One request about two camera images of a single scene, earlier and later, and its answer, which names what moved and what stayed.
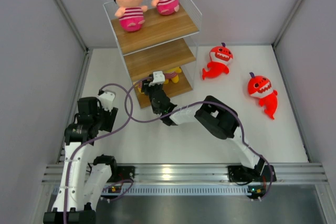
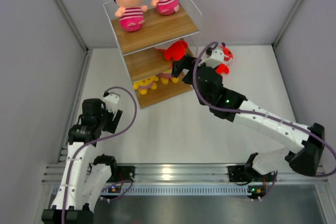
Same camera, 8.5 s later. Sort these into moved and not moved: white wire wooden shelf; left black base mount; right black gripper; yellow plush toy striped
Moved: right black gripper
Not moved: yellow plush toy striped; left black base mount; white wire wooden shelf
